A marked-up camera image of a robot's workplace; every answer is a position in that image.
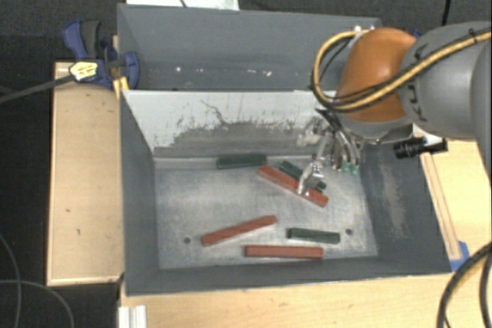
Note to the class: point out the black cylinder on white bracket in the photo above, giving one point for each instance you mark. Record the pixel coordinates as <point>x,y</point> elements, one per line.
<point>411,148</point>

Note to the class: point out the dark green flat block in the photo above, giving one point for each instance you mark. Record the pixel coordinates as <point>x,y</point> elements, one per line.
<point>291,168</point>
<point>313,235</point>
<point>241,160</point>

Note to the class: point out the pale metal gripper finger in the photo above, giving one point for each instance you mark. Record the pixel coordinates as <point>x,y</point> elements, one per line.
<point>318,176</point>
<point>304,180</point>

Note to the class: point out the red-brown flat block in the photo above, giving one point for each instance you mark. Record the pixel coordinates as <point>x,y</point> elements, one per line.
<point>283,251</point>
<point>280,181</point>
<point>238,230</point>

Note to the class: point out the grey metal bin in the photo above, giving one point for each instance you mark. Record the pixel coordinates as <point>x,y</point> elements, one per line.
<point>250,203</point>

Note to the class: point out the pale wood board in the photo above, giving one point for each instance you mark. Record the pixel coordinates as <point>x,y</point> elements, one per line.
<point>84,184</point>

